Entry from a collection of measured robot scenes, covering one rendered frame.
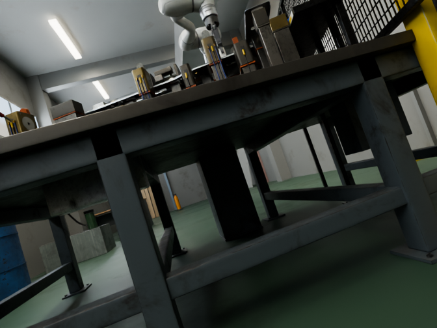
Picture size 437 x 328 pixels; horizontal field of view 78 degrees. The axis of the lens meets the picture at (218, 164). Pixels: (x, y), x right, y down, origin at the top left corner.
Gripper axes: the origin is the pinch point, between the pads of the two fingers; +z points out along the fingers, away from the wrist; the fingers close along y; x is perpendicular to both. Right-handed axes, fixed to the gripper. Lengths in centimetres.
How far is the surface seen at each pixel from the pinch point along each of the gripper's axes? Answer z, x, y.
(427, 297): 106, 23, 67
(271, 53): 24.5, 14.6, 40.1
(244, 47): 11.1, 8.3, 23.6
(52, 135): 39, -51, 77
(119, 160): 49, -40, 70
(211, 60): 12.1, -6.9, 25.0
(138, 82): 8.0, -41.6, 22.0
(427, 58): 47, 58, 48
